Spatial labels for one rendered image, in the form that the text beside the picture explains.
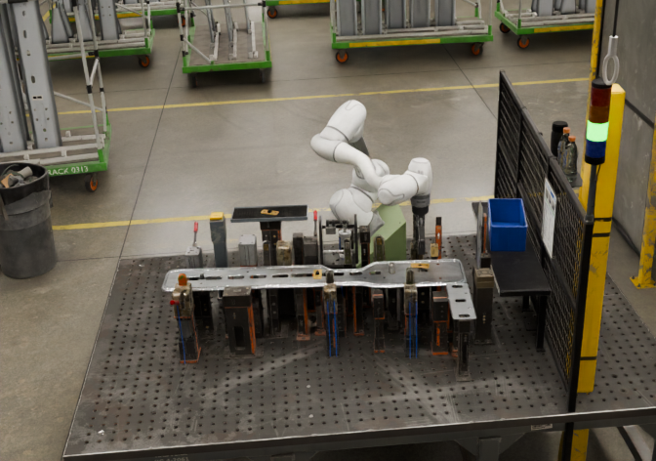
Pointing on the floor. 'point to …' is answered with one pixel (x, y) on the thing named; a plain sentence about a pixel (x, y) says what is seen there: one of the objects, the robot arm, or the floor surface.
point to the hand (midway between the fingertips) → (420, 244)
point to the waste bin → (25, 221)
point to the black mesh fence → (540, 234)
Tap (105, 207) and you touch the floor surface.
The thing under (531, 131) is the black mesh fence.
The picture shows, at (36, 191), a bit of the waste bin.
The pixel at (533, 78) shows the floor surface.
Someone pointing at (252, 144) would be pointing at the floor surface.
